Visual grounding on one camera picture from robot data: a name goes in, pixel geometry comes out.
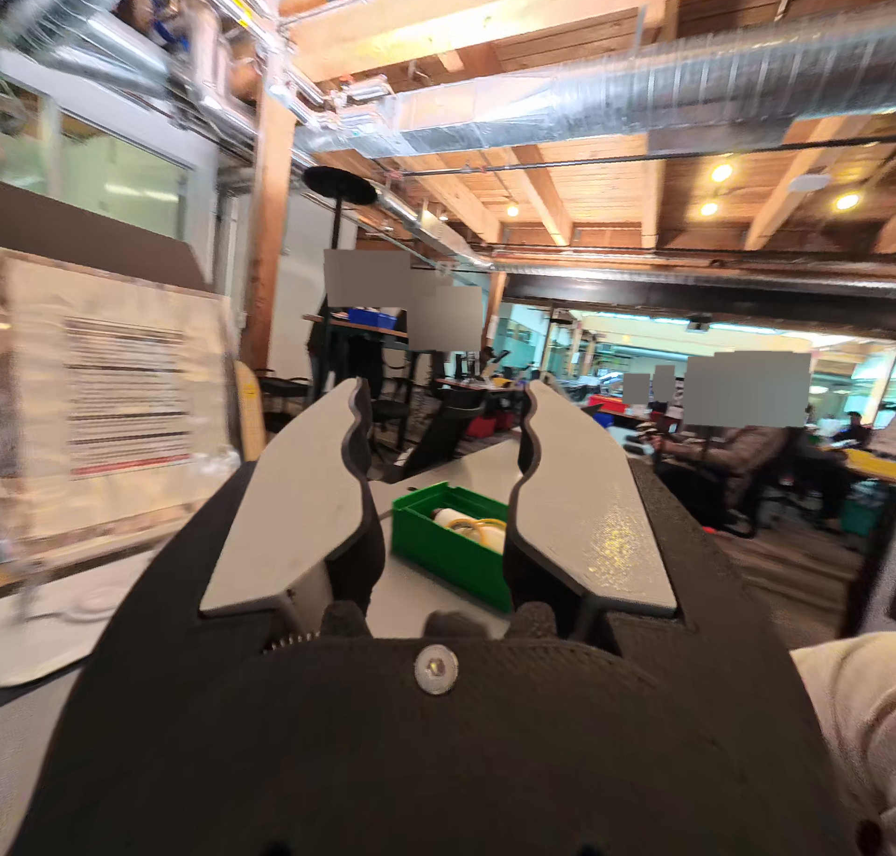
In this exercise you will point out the person's pale clothing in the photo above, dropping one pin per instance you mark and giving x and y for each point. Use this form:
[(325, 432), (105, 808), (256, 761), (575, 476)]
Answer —
[(850, 730)]

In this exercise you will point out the pair of blue bins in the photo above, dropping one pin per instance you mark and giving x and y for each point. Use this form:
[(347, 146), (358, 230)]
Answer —
[(374, 318)]

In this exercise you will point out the white flat base plate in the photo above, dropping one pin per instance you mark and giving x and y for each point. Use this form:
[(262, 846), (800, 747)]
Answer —
[(63, 625)]

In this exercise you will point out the silver ventilation duct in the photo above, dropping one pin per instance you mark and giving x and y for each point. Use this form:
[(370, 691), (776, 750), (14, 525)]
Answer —
[(630, 93)]

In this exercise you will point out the black floor lamp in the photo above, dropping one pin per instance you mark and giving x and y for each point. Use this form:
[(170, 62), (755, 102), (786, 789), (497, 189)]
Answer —
[(339, 185)]

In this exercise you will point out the black monitor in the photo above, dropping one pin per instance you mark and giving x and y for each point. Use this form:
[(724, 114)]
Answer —
[(441, 436)]

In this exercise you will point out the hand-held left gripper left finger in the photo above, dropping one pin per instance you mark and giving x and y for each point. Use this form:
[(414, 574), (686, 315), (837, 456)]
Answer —
[(280, 520)]

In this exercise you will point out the laminated instruction sheet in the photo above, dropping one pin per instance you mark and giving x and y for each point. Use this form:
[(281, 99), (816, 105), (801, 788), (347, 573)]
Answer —
[(119, 394)]

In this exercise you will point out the grey desk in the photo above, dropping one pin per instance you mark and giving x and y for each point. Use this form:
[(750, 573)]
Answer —
[(420, 590)]

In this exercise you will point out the wood-top standing desk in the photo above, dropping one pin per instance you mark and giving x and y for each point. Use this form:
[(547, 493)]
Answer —
[(336, 320)]

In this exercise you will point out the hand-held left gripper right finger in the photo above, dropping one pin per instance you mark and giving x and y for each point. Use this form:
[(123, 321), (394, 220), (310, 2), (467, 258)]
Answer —
[(588, 520)]

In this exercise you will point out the brown partition panel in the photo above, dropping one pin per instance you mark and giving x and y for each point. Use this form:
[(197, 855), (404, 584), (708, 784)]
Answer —
[(91, 240)]

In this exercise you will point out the green plastic bin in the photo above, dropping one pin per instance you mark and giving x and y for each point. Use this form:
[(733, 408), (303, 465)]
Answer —
[(434, 541)]

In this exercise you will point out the round ceiling light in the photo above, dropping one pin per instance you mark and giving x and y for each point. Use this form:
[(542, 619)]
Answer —
[(721, 172), (708, 208), (847, 201)]

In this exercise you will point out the red plastic bin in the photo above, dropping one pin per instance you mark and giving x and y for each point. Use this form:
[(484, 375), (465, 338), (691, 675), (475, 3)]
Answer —
[(602, 401)]

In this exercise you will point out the white tape roll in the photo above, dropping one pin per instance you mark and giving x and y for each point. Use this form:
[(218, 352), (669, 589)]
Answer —
[(493, 537)]

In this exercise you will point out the wooden support post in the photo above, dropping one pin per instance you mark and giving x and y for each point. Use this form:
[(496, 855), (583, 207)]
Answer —
[(269, 240)]

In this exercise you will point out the rounded wooden board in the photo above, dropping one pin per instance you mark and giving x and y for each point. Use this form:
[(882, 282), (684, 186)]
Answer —
[(250, 408)]

